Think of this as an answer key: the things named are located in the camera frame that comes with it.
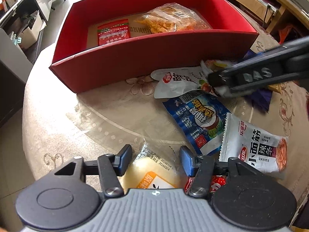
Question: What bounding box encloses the gold biscuit packet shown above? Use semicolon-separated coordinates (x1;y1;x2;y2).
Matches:
267;83;282;94

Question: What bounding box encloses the blue wafer biscuit packet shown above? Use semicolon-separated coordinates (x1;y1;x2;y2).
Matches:
244;87;272;113

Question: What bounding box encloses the white storage box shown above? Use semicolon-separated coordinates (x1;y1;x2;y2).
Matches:
19;10;46;49

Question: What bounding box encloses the Kaprons wafer bar packet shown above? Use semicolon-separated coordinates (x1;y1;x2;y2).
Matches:
200;60;236;77

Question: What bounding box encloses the red cardboard box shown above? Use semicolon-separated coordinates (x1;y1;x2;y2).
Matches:
50;0;258;93

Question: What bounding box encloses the white noodle strip snack packet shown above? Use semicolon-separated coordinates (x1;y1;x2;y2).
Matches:
219;113;288;179

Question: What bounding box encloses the orange plastic bag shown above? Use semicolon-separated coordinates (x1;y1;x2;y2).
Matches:
278;24;293;44

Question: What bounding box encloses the blue coconut snack packet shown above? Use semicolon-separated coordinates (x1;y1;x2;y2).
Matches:
163;90;230;156

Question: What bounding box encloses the clear packet yellow crispy cake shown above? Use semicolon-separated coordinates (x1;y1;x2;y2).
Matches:
135;3;212;34

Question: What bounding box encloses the white duck snack packet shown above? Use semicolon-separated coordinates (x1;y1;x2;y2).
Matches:
150;66;216;98

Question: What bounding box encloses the small red snack packet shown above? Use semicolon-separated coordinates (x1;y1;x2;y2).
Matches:
184;174;227;195

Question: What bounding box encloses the red spicy strip packet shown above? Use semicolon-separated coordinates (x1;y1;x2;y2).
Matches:
97;19;131;46

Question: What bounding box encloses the dark tv cabinet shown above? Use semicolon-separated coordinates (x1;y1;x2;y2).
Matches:
1;0;55;125

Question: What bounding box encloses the wooden shelf unit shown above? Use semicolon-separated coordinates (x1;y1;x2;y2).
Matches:
228;0;308;42

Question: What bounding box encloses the steamed cake bun packet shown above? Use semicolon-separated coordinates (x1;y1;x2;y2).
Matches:
119;140;188;192

